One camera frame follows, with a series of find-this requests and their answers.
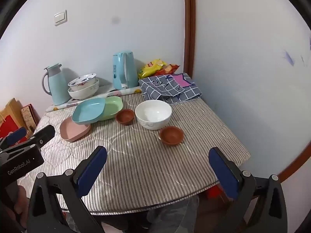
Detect small brown bowl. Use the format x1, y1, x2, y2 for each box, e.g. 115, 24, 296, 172
115, 109, 135, 126
159, 126, 184, 146

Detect pink plate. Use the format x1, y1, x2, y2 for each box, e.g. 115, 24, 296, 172
60, 116, 92, 142

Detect white light switch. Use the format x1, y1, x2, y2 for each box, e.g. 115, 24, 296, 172
54, 10, 68, 27

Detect light blue thermos jug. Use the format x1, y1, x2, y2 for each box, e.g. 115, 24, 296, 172
42, 63, 71, 105

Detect red snack bag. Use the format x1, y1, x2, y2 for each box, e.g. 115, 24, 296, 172
155, 64, 180, 76

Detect yellow snack bag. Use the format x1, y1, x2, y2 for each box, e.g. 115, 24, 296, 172
138, 59, 168, 80

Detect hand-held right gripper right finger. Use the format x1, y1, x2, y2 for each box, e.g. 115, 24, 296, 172
208, 147, 288, 233

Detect brown wooden baseboard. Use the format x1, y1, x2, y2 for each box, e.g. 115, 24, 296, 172
277, 141, 311, 183

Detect rolled patterned table mat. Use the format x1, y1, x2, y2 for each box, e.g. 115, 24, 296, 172
46, 89, 142, 112

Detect brown patterned box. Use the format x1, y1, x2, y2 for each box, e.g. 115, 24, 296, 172
20, 104, 39, 139

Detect light green plate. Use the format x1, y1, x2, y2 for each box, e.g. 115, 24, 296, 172
98, 96, 123, 121

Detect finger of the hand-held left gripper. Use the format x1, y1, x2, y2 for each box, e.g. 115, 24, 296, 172
24, 125, 56, 148
0, 127, 27, 151

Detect light blue plate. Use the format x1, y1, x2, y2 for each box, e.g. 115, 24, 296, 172
72, 97, 106, 125

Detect light blue electric kettle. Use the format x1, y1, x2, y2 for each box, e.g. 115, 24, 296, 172
112, 51, 139, 91

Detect patterned white bowl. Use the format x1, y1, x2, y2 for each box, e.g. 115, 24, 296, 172
67, 78, 100, 100
68, 73, 97, 91

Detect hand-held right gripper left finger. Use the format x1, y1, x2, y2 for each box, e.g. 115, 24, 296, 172
26, 146, 108, 233

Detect red stool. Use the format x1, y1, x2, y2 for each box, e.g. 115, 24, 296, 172
204, 183, 230, 202

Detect person's left hand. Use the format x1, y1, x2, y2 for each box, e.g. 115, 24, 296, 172
12, 187, 30, 227

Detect striped grey tablecloth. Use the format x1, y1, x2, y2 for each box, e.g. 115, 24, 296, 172
17, 93, 251, 215

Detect white ceramic bowl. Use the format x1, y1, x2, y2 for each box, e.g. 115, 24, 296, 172
135, 99, 172, 130

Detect brown wooden door frame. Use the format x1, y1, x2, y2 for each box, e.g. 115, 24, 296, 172
183, 0, 196, 83

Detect grey checked cloth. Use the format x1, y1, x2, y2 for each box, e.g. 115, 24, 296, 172
138, 73, 203, 105

